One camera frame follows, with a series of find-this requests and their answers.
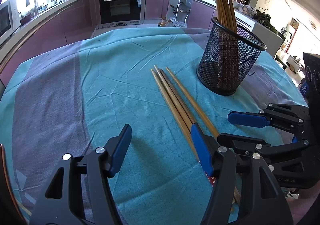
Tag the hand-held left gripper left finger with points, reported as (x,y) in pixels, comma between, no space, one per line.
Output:
(120,150)

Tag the pink base cabinets under peninsula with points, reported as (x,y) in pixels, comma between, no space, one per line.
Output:
(197,12)

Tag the light brown wooden chopstick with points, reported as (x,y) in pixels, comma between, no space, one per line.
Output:
(175,113)
(195,103)
(168,91)

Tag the yellow cooking oil bottle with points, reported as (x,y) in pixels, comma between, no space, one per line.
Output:
(162,22)

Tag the dark brown wooden chopstick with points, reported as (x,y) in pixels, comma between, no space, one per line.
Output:
(175,90)

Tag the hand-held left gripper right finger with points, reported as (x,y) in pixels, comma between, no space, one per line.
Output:
(202,150)

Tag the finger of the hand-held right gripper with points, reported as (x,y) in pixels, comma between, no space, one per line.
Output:
(245,143)
(246,118)

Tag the teal and grey tablecloth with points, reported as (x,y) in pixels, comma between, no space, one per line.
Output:
(100,90)

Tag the leafy green vegetables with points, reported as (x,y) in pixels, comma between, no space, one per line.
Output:
(265,20)

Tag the black mesh holder cup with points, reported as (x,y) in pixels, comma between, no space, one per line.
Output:
(247,60)

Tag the pink base cabinets under window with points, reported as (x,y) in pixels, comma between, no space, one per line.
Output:
(50,30)

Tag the black built-in oven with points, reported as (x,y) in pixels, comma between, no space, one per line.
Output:
(120,6)

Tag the bundle of wooden chopsticks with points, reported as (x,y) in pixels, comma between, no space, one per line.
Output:
(221,2)

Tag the white microwave oven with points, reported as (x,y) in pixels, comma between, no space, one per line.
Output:
(7,20)

